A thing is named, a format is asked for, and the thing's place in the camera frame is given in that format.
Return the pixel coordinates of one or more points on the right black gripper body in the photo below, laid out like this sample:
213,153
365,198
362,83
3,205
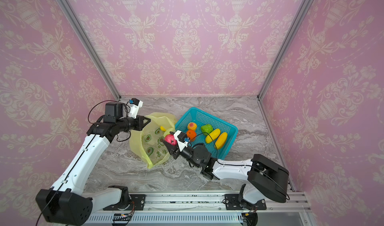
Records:
173,148

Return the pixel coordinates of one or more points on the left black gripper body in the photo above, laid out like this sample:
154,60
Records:
129,123

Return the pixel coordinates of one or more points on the orange round fruit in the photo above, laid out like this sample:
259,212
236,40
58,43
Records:
191,134

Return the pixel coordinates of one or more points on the yellow banana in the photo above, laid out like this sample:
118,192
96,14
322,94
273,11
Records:
212,136
221,140

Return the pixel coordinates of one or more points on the yellow-green plastic bag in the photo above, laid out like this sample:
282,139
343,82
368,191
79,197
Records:
147,144

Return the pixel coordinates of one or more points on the green fruit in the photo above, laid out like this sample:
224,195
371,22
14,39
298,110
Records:
206,129

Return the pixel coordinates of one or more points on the yellow-red peach fruit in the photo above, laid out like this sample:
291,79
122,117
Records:
192,126

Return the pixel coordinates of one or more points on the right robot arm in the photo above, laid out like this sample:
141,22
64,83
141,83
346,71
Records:
264,179

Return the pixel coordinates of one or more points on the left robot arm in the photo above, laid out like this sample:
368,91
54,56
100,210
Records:
65,201

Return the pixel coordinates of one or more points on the teal plastic basket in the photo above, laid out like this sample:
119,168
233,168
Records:
202,118

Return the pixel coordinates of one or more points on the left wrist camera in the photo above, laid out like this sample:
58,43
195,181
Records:
134,107

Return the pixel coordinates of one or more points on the aluminium front rail frame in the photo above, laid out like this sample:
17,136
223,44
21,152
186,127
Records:
205,208

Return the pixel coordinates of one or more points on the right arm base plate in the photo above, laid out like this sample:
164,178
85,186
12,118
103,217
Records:
235,202

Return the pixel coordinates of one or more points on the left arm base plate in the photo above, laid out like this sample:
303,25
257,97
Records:
136,203

